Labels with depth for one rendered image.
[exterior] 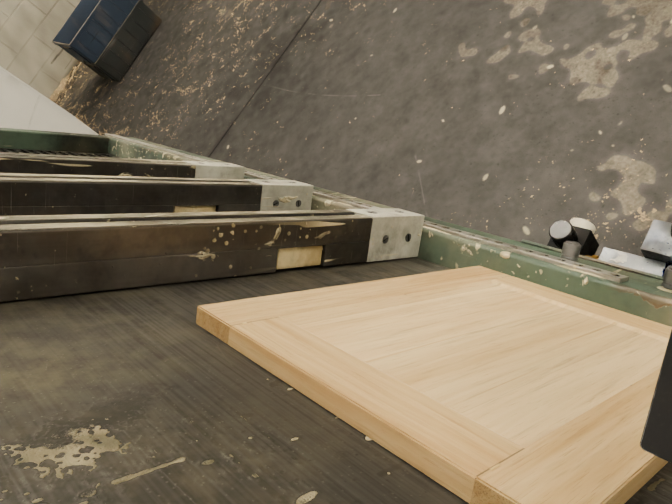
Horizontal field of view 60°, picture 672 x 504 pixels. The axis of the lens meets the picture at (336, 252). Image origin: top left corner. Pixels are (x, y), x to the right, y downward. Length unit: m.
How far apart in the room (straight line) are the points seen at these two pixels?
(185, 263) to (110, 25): 4.16
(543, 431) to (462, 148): 1.88
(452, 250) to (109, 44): 4.06
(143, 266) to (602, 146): 1.66
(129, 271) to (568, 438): 0.45
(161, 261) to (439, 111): 1.89
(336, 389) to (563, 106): 1.87
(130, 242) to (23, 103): 3.71
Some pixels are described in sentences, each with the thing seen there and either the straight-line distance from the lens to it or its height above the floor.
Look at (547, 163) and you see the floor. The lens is 2.10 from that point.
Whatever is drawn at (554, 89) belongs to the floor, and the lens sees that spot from 2.29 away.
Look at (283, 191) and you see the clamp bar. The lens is 1.11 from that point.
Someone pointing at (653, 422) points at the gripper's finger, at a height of 1.45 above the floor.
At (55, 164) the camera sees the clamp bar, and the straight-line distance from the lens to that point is 1.16.
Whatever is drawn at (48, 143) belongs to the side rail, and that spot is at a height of 1.05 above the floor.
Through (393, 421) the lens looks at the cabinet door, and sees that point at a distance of 0.41.
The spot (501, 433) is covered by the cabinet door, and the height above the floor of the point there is 1.25.
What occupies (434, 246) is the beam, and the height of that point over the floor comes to 0.89.
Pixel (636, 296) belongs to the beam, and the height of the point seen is 0.90.
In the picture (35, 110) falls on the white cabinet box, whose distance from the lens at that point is 4.37.
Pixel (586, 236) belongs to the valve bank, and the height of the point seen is 0.75.
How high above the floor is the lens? 1.65
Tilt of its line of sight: 45 degrees down
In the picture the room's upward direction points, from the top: 52 degrees counter-clockwise
